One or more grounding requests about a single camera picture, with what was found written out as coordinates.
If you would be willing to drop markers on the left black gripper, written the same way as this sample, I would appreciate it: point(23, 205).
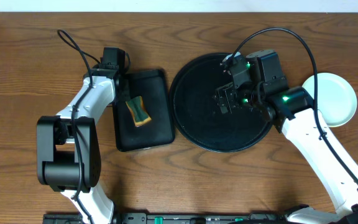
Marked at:
point(122, 92)

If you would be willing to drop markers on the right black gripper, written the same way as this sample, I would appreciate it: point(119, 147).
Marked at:
point(225, 99)

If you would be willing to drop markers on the green and orange sponge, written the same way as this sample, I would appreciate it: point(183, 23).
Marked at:
point(138, 111)

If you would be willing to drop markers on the light blue plate top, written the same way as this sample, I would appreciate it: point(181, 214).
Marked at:
point(337, 99)

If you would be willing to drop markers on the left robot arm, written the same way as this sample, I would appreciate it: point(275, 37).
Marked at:
point(68, 155)

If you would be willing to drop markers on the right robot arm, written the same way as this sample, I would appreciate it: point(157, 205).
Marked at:
point(259, 83)

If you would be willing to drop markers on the rectangular black tray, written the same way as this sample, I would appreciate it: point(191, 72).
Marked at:
point(152, 87)

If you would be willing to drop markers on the round black tray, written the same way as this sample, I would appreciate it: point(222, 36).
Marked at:
point(197, 115)

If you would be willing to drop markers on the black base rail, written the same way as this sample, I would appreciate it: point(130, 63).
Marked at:
point(197, 218)

